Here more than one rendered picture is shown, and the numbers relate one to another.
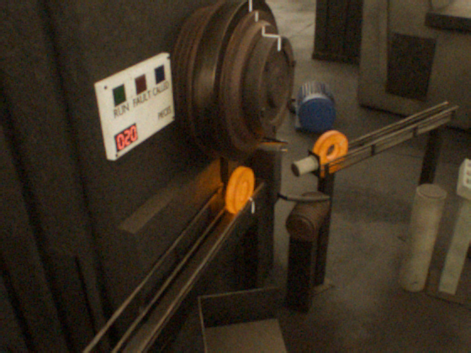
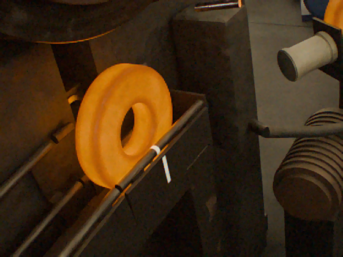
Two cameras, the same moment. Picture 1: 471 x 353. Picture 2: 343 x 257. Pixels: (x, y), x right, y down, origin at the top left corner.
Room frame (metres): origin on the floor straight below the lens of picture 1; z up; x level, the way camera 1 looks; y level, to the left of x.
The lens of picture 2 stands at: (0.85, -0.16, 1.05)
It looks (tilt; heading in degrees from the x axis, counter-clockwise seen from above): 33 degrees down; 13
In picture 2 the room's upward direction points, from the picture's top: 12 degrees counter-clockwise
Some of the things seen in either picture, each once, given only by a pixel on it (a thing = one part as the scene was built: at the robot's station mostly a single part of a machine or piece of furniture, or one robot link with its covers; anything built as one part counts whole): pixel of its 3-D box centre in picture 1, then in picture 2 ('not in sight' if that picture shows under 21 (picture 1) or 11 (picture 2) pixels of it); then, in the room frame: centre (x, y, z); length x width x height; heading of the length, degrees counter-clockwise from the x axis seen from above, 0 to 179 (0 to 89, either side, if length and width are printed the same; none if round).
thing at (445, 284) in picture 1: (461, 234); not in sight; (1.63, -0.95, 0.31); 0.24 x 0.16 x 0.62; 155
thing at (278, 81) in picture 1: (272, 85); not in sight; (1.29, -0.09, 1.11); 0.28 x 0.06 x 0.28; 155
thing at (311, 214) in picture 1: (304, 254); (320, 235); (1.57, -0.26, 0.27); 0.22 x 0.13 x 0.53; 155
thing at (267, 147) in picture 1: (265, 173); (216, 78); (1.55, -0.09, 0.68); 0.11 x 0.08 x 0.24; 65
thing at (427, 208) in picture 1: (420, 239); not in sight; (1.66, -0.79, 0.26); 0.12 x 0.12 x 0.52
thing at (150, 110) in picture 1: (140, 103); not in sight; (1.07, 0.25, 1.15); 0.26 x 0.02 x 0.18; 155
